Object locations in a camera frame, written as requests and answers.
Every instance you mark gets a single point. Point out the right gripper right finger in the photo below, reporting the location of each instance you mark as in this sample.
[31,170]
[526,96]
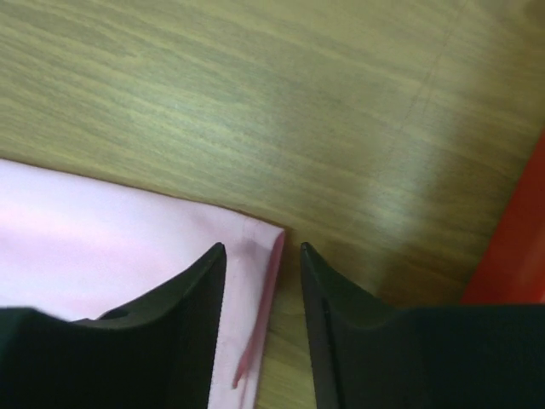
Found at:
[352,338]

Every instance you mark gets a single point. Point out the light pink t-shirt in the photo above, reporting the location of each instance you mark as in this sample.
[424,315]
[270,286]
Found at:
[75,247]

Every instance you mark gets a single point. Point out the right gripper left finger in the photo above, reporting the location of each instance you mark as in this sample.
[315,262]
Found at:
[158,350]

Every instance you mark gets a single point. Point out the red plastic bin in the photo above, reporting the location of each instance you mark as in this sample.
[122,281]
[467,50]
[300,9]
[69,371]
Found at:
[512,268]

